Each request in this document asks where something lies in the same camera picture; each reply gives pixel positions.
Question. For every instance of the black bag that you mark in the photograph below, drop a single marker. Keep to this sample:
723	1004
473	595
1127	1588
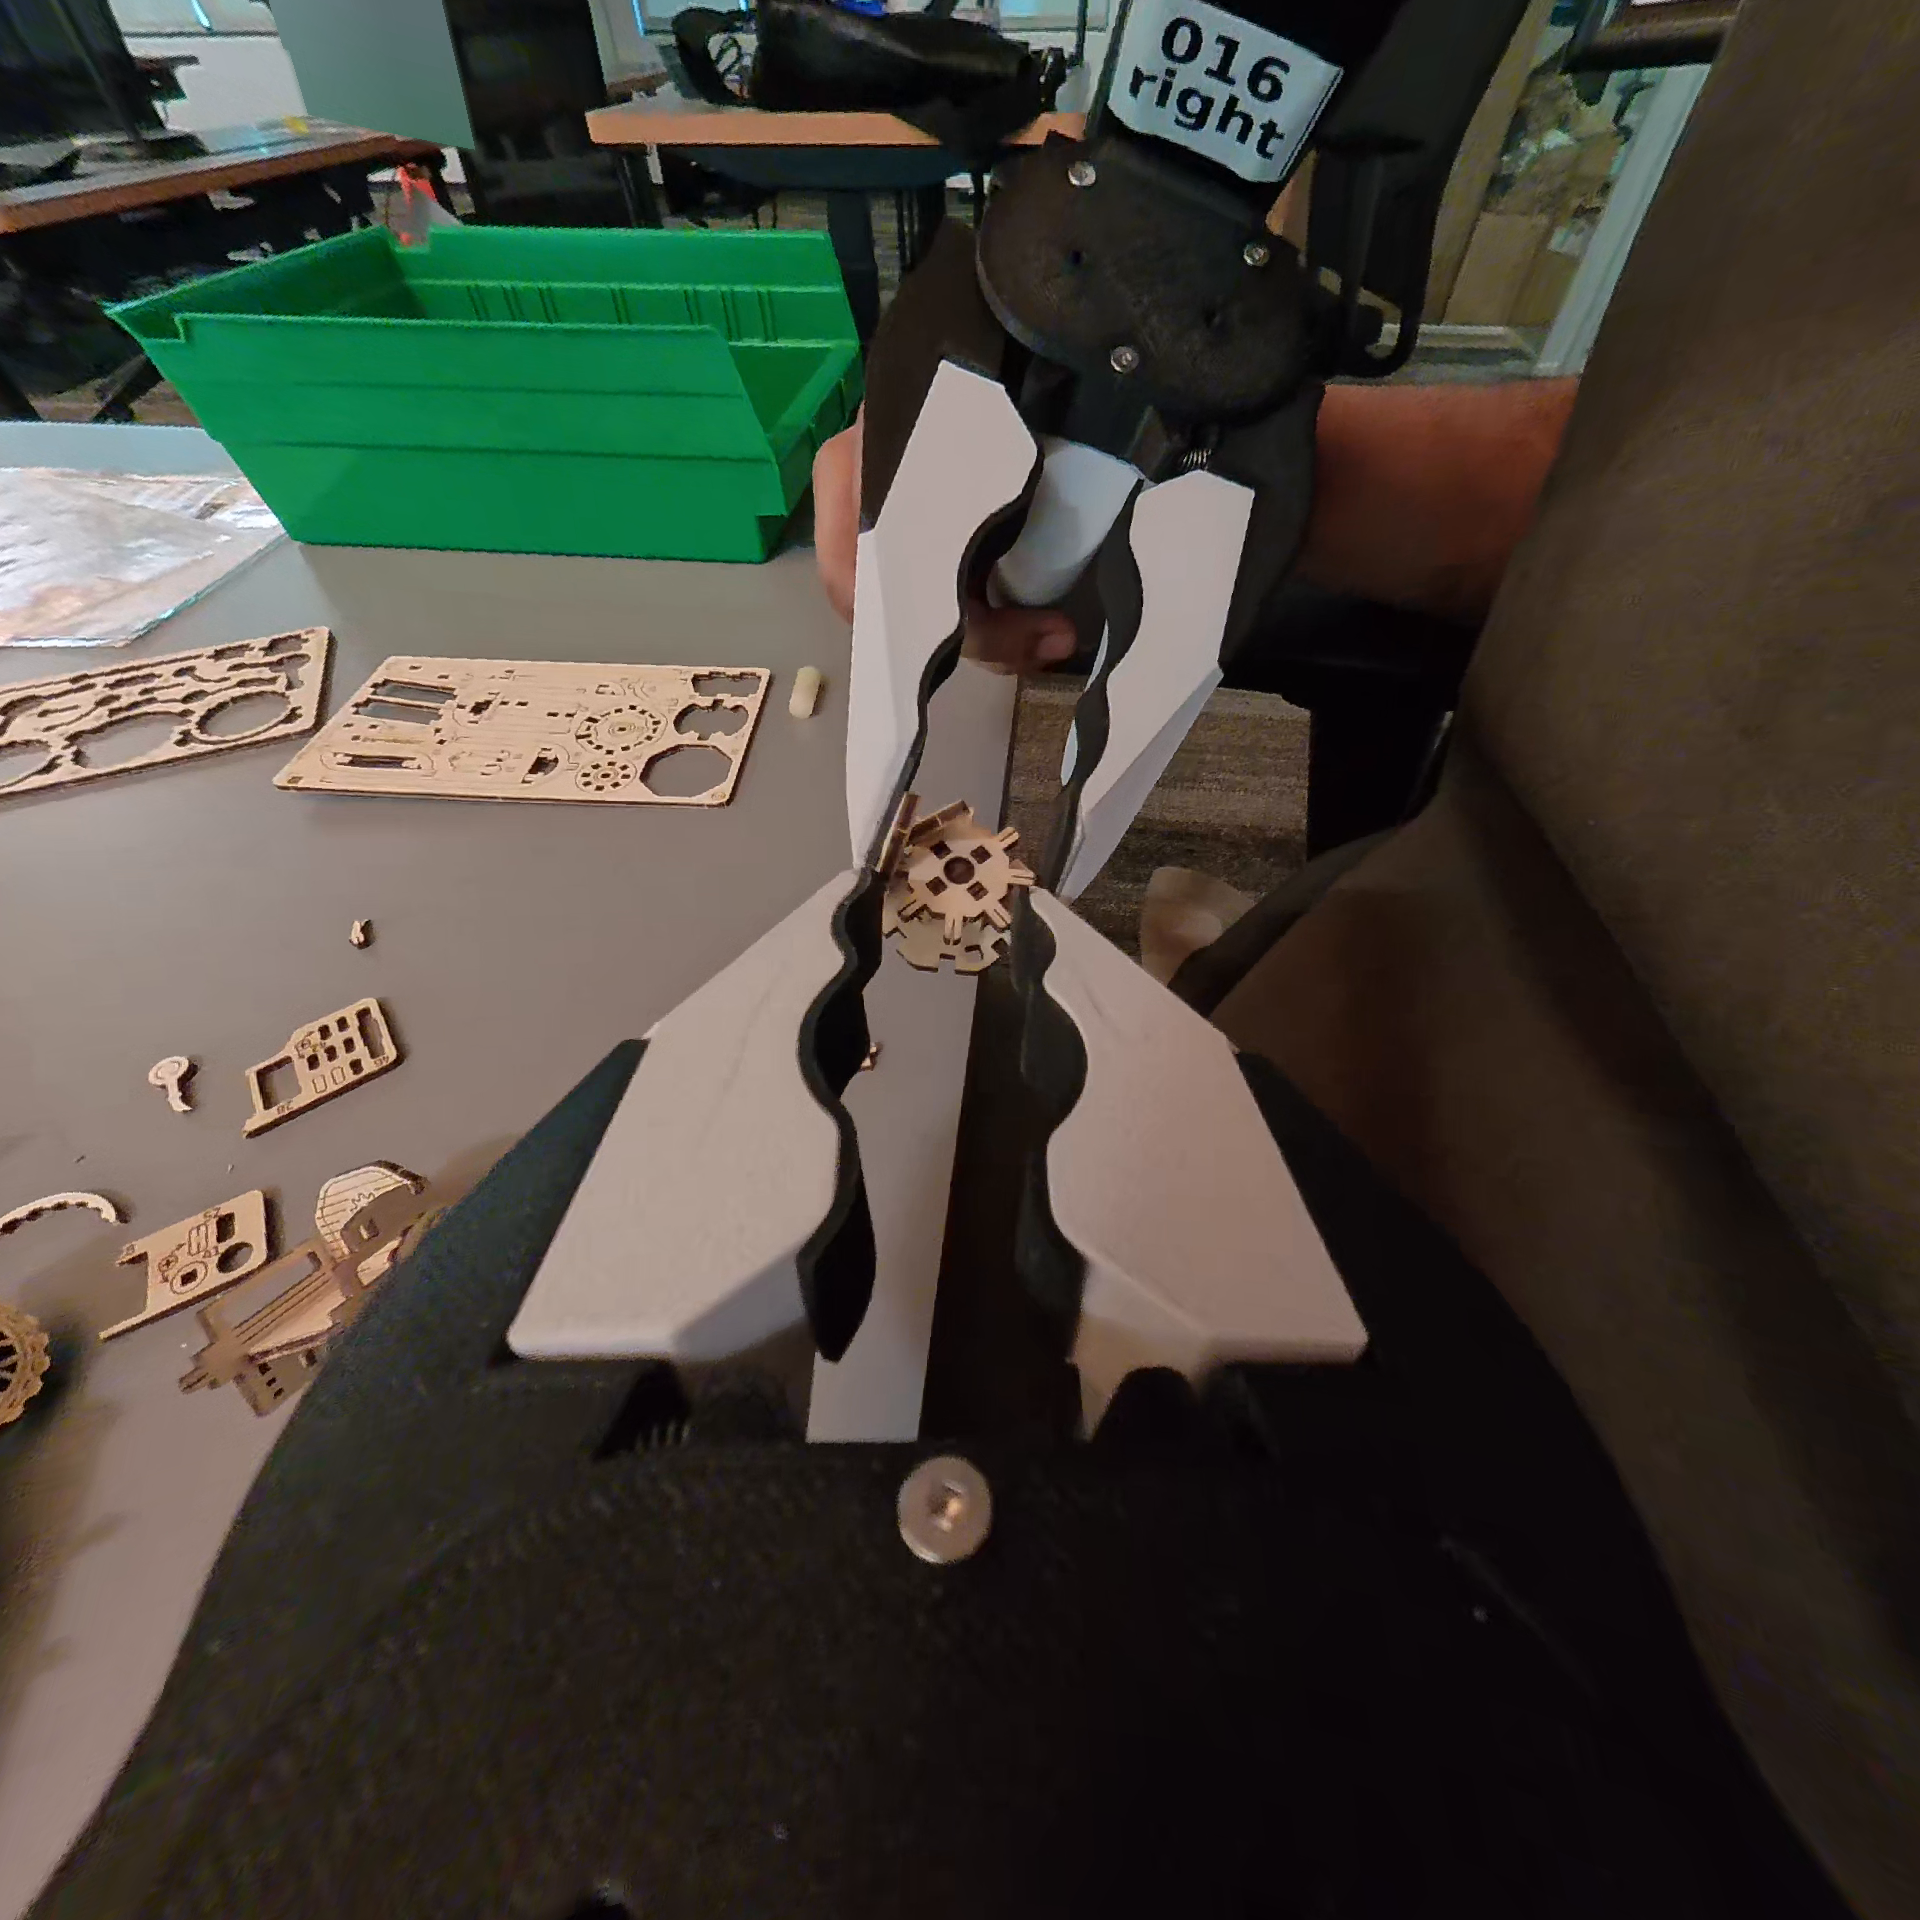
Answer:
870	60

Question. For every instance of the wooden key-shaped piece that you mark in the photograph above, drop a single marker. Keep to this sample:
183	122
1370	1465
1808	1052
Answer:
175	1081

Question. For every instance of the clear plastic bag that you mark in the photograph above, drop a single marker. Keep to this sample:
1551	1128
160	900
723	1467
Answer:
104	541

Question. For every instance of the wooden engraved panel piece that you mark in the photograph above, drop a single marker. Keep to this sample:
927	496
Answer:
181	1268

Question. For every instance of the small wooden slat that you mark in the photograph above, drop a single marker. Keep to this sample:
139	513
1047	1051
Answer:
896	832

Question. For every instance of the wooden gear cluster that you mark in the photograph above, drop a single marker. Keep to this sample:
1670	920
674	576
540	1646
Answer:
19	1364

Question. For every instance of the grey desk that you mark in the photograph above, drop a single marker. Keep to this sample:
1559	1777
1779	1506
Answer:
571	930

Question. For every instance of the wooden vehicle model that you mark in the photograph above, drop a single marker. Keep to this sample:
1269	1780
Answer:
292	1321

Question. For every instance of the person's right hand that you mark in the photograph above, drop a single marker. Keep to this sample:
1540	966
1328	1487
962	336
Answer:
1021	643

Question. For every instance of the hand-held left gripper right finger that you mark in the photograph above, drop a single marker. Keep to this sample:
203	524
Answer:
1201	1200

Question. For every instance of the grey board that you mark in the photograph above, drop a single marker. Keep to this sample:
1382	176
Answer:
375	68

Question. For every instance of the person's right forearm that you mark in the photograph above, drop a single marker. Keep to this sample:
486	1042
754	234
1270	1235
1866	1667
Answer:
1441	480

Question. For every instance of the wooden sheet with round cutouts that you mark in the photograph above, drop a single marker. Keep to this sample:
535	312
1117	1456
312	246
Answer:
300	721

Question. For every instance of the wooden sheet with gear parts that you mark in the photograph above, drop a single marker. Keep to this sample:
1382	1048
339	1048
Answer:
451	735

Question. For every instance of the wooden-topped table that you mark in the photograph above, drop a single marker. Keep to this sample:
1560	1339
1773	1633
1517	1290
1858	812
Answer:
781	129

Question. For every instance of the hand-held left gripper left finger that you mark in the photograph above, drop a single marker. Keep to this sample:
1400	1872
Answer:
690	1170

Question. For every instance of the small white peg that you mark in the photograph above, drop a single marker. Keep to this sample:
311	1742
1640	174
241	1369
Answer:
806	691

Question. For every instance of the long dark table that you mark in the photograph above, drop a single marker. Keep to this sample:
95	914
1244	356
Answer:
181	165

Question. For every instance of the green plastic bin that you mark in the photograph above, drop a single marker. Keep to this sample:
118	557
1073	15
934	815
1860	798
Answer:
495	435

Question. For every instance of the wooden gear hub assembly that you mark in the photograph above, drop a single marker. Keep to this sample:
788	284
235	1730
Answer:
953	900

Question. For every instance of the wooden panel with square windows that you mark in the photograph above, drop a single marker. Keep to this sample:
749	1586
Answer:
284	1089

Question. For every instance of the wooden arc piece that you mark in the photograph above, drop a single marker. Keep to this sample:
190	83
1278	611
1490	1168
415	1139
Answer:
61	1205

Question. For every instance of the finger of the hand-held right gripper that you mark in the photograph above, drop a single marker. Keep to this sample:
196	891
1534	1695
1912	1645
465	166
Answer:
914	570
1185	600

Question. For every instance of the cardboard box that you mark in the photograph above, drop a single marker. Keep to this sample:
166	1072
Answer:
1560	165

